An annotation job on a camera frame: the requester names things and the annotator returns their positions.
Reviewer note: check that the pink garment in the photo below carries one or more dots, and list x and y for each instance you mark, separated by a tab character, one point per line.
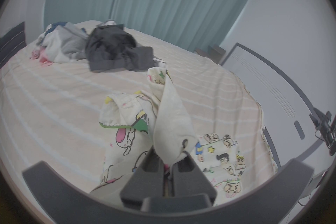
42	56

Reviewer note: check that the black garment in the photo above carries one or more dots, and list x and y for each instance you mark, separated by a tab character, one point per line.
112	47

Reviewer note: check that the white printed pyjama top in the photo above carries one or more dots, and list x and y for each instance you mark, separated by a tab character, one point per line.
170	118

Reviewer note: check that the white grey blue knit sweater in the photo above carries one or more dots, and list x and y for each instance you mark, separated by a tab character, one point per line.
63	41

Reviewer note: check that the bed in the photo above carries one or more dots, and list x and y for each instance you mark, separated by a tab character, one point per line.
65	102

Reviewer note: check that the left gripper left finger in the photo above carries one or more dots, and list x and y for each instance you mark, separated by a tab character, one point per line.
147	183

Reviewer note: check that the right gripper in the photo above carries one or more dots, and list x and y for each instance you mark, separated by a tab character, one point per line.
331	136

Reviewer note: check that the grey bedside table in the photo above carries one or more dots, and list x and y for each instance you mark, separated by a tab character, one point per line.
214	52

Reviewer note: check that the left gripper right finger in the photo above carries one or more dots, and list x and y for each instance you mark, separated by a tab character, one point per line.
191	181

